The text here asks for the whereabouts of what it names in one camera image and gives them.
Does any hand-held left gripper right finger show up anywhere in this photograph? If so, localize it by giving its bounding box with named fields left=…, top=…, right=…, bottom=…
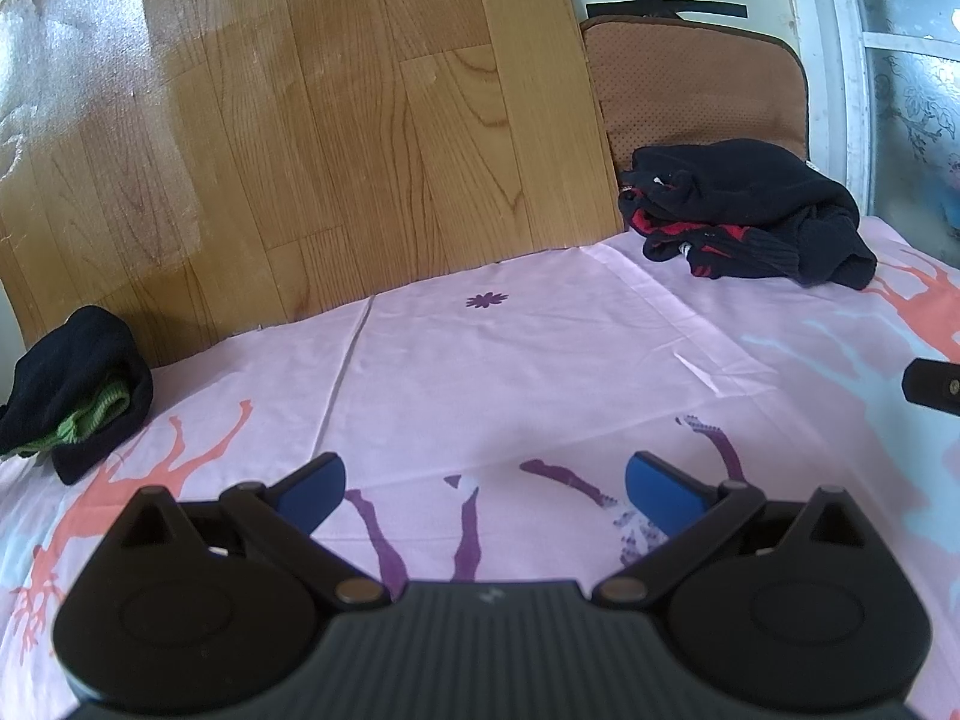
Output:
left=596, top=452, right=857, bottom=606

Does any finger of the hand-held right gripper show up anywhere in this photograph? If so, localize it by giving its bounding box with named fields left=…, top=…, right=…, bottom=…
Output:
left=902, top=358, right=960, bottom=413

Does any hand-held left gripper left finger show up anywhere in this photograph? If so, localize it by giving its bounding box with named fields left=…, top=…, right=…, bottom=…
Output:
left=118, top=452, right=381, bottom=606

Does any navy red patterned garment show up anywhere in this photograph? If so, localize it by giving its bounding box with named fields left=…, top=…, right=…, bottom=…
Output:
left=617, top=184, right=807, bottom=284

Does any pink printed bed sheet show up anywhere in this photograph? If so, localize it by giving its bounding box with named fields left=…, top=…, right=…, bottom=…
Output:
left=0, top=214, right=960, bottom=720

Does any green striped knit cloth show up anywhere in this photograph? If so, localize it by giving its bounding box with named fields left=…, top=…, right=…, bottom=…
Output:
left=0, top=381, right=133, bottom=460

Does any black knit garment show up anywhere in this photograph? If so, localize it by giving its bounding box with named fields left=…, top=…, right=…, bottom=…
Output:
left=628, top=138, right=878, bottom=291

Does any dark navy folded garment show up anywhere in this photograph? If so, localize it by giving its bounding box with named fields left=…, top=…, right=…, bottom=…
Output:
left=0, top=305, right=155, bottom=486

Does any floral patterned window glass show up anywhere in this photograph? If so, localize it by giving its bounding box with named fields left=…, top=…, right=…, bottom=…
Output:
left=851, top=0, right=960, bottom=235

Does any brown seat cushion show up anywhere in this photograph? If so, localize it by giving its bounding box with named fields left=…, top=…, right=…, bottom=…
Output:
left=580, top=15, right=812, bottom=175

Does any white window frame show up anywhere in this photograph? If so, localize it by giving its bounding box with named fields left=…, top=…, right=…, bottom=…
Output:
left=793, top=0, right=880, bottom=220

